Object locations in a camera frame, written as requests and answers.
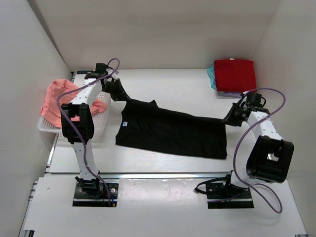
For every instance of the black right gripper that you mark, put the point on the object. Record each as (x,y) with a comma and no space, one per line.
(235,114)

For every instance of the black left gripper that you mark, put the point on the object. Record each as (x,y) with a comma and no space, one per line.
(114,89)

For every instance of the black t-shirt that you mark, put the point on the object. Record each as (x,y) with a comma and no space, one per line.
(148,127)

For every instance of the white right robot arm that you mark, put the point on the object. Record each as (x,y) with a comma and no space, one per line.
(271,155)

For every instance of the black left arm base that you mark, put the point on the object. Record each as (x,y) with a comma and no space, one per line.
(93,193)

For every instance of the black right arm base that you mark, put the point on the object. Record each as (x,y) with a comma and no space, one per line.
(221,194)

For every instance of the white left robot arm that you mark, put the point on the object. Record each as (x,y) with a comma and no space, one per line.
(78,127)

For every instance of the lavender folded t-shirt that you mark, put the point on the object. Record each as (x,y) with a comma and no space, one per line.
(229,94)

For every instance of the white plastic basket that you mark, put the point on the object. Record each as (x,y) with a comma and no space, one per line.
(99,120)

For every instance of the red folded t-shirt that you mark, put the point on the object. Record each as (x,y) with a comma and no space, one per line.
(236,75)

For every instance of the teal folded t-shirt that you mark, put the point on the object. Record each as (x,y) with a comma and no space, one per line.
(211,74)

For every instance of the pink t-shirt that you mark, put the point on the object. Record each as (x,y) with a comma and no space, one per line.
(50,110)

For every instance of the aluminium table rail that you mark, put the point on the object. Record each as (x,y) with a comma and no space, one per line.
(177,175)

